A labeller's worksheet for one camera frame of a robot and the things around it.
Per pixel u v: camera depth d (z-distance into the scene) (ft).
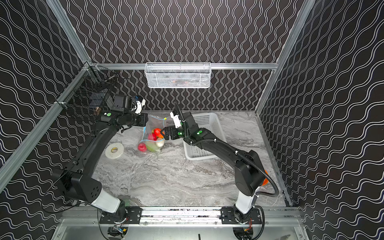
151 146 2.97
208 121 3.57
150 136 2.72
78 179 1.34
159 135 2.96
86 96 3.03
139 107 2.26
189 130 2.06
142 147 3.12
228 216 2.40
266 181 1.64
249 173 1.51
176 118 2.40
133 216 2.46
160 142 2.77
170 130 2.34
